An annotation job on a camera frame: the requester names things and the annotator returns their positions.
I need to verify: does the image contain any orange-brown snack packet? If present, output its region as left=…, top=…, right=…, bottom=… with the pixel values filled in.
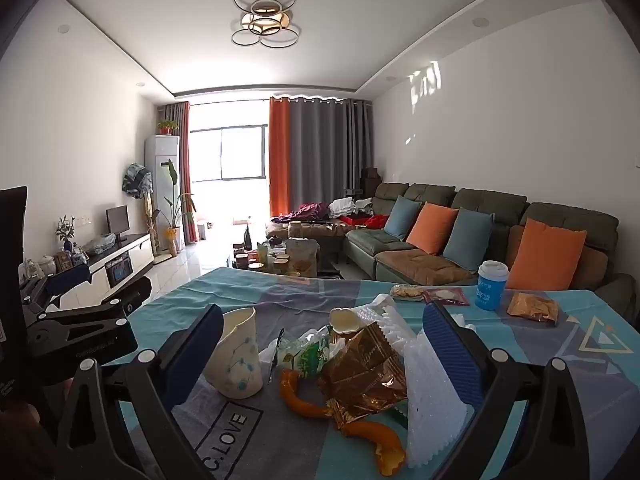
left=506, top=291, right=559, bottom=327

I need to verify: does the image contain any green snack wrapper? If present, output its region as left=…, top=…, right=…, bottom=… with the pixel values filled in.
left=276, top=326, right=347, bottom=382

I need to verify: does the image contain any curled orange peel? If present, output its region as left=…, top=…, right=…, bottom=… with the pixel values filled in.
left=336, top=412, right=407, bottom=477

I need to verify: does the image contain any ship model in plastic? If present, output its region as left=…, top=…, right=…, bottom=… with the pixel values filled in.
left=19, top=259, right=47, bottom=286

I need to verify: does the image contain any blue paper cup white lid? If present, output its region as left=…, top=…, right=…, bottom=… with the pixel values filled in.
left=475, top=261, right=510, bottom=311

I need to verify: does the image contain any pile of clothes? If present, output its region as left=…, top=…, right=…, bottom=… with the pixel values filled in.
left=271, top=197, right=377, bottom=227

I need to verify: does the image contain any gold foil wrapper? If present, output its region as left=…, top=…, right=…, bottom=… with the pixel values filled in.
left=319, top=320, right=410, bottom=432

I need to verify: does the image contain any dark glass coffee table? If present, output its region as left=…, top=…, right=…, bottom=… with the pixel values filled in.
left=228, top=224, right=347, bottom=281

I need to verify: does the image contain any clear cookie packet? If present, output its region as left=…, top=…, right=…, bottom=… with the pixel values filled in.
left=390, top=284, right=426, bottom=302

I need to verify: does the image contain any teal grey tablecloth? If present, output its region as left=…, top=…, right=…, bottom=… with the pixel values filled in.
left=125, top=265, right=640, bottom=480

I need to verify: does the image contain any green-grey sectional sofa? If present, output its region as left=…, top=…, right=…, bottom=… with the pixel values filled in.
left=265, top=182, right=638, bottom=307

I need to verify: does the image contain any white blue-dotted paper cup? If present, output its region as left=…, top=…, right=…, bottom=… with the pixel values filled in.
left=202, top=307, right=264, bottom=400

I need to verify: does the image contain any long orange peel strip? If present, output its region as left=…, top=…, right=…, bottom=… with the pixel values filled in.
left=278, top=368, right=332, bottom=420

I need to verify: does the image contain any blue cushion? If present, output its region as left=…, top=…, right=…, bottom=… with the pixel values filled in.
left=384, top=195, right=424, bottom=241
left=443, top=207, right=496, bottom=262

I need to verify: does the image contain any narrow grey orange curtain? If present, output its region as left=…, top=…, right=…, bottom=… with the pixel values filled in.
left=161, top=101, right=199, bottom=247

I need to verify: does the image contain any ring ceiling lamp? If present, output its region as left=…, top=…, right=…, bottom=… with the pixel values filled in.
left=230, top=0, right=303, bottom=51

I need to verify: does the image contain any black monitor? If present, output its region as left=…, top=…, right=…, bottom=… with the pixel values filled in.
left=105, top=205, right=131, bottom=244

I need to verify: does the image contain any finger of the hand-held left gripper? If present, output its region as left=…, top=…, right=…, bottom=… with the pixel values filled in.
left=19, top=264, right=92, bottom=318
left=42, top=276, right=153, bottom=325

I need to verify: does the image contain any white standing air conditioner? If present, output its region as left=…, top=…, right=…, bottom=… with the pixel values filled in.
left=144, top=135, right=180, bottom=252

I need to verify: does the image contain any brown cardboard box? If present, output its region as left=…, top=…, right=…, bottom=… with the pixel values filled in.
left=360, top=167, right=384, bottom=194

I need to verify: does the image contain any orange cushion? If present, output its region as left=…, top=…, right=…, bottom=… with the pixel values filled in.
left=405, top=202, right=460, bottom=257
left=505, top=217, right=589, bottom=292

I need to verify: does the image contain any crumpled clear plastic bag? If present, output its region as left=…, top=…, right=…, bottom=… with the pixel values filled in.
left=82, top=232, right=119, bottom=256

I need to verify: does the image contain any cluster of storage jars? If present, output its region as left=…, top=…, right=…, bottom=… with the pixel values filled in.
left=233, top=239, right=302, bottom=277

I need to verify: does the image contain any wide orange grey curtain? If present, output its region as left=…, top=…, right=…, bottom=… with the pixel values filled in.
left=268, top=95, right=376, bottom=219

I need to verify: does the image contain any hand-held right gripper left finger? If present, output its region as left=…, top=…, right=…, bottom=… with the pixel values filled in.
left=55, top=304, right=225, bottom=480

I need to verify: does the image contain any white TV cabinet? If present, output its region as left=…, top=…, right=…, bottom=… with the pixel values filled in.
left=44, top=232, right=154, bottom=309

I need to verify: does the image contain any covered standing fan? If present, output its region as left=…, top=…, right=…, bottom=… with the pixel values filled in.
left=121, top=161, right=171, bottom=264

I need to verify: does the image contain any white foam fruit net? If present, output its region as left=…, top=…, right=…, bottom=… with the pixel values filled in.
left=371, top=294, right=477, bottom=467

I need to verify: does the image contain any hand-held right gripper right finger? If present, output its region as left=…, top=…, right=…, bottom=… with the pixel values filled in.
left=422, top=300, right=592, bottom=480

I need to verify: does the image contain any tall plant in yellow vase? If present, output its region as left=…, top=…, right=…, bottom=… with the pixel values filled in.
left=152, top=159, right=197, bottom=254

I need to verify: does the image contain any red pastry packet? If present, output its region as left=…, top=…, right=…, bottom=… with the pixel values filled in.
left=422, top=287, right=471, bottom=307

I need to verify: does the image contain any plant in blue vase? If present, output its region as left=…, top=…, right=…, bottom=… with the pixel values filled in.
left=54, top=215, right=77, bottom=252

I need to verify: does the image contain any beige snack bag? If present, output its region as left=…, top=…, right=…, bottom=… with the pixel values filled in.
left=284, top=238, right=320, bottom=278

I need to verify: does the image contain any window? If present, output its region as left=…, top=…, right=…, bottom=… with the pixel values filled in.
left=189, top=125, right=267, bottom=182

